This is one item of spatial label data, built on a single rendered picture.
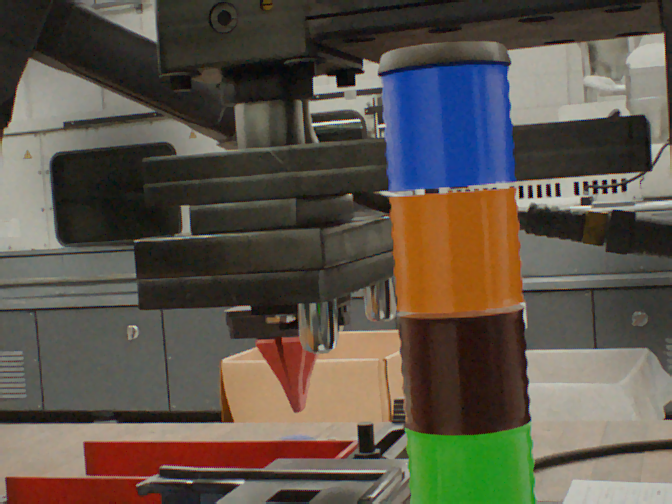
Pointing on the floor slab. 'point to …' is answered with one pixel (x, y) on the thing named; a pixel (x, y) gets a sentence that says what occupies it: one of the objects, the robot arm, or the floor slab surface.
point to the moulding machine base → (537, 267)
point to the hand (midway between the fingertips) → (298, 402)
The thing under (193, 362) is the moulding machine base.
